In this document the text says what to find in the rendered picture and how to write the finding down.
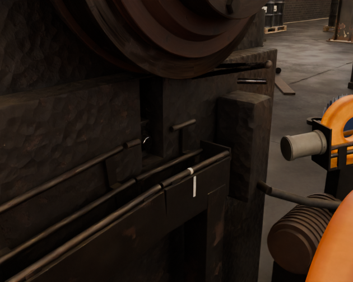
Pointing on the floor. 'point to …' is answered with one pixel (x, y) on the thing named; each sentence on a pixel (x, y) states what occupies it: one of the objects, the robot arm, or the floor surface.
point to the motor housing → (297, 240)
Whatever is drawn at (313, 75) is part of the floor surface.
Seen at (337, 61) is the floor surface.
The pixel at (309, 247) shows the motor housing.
